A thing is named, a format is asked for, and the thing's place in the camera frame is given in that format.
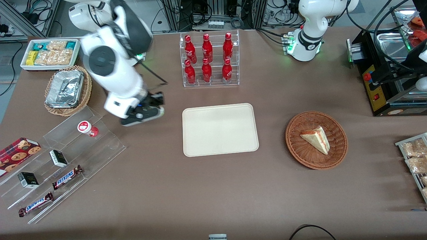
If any red gum bottle white cap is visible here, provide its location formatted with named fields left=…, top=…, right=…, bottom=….
left=77, top=120, right=99, bottom=138

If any silver foil tray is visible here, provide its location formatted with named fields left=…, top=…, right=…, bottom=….
left=45, top=69, right=85, bottom=109

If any beige rectangular tray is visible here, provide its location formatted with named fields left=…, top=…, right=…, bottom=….
left=181, top=103, right=260, bottom=158

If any metal steel tray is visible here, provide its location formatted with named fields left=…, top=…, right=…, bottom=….
left=376, top=32, right=411, bottom=63

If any wicker basket holding foil trays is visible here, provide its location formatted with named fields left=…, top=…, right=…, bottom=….
left=44, top=65, right=93, bottom=117

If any red cola bottle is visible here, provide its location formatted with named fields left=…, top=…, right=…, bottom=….
left=184, top=35, right=197, bottom=64
left=202, top=33, right=214, bottom=63
left=222, top=58, right=233, bottom=84
left=201, top=58, right=213, bottom=83
left=184, top=59, right=196, bottom=85
left=223, top=32, right=234, bottom=61

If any clear acrylic stepped display shelf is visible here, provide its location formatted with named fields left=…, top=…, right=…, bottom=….
left=0, top=106, right=127, bottom=225

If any clear cracker packet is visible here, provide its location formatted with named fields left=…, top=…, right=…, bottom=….
left=52, top=49, right=73, bottom=66
left=34, top=50, right=54, bottom=66
left=47, top=40, right=67, bottom=51

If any clear acrylic bottle rack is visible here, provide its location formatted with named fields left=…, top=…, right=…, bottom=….
left=179, top=30, right=240, bottom=88

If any white plastic snack bin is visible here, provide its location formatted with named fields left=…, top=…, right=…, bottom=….
left=20, top=38, right=81, bottom=72

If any small black box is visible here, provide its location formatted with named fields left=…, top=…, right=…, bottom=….
left=17, top=171, right=40, bottom=189
left=49, top=149, right=69, bottom=168

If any Snickers chocolate bar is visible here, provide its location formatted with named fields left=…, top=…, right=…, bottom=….
left=18, top=192, right=55, bottom=218
left=52, top=165, right=84, bottom=191

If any yellow snack packet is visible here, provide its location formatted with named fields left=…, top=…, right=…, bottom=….
left=25, top=50, right=39, bottom=66

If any red plaid cookie box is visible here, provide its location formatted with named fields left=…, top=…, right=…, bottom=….
left=0, top=137, right=42, bottom=178

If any round brown wicker basket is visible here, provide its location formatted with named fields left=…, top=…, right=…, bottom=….
left=285, top=111, right=349, bottom=170

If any triangular sandwich slice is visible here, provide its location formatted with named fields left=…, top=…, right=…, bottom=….
left=299, top=125, right=331, bottom=156

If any black machine with yellow panel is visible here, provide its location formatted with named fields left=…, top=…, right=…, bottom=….
left=346, top=28, right=427, bottom=117

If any clear bag of snacks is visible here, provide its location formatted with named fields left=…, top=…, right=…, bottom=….
left=405, top=156, right=427, bottom=174
left=401, top=138, right=427, bottom=157

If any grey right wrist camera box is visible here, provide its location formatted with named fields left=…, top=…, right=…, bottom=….
left=120, top=106, right=165, bottom=127

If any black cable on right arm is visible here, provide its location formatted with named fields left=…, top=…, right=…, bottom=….
left=138, top=61, right=169, bottom=86

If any black looped cable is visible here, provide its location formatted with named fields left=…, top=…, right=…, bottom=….
left=288, top=224, right=338, bottom=240

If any grey wire rack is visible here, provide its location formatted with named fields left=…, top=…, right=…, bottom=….
left=395, top=132, right=427, bottom=204

